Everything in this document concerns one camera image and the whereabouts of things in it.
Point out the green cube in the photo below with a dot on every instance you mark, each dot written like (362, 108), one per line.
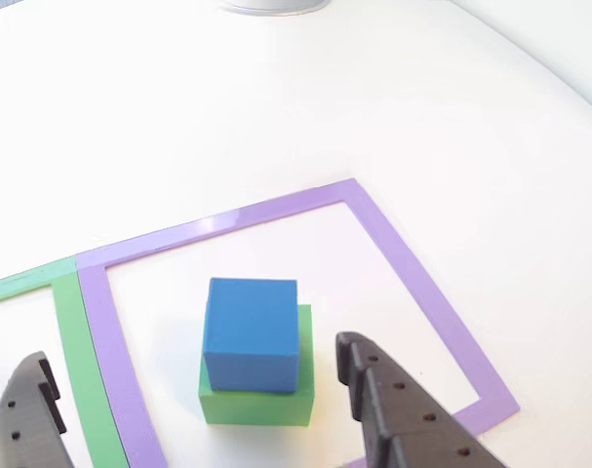
(256, 409)

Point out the small blue cube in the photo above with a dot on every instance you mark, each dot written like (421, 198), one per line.
(249, 331)

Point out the green square frame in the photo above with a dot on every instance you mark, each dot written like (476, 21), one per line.
(81, 365)

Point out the purple square frame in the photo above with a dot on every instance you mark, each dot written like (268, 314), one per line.
(422, 292)

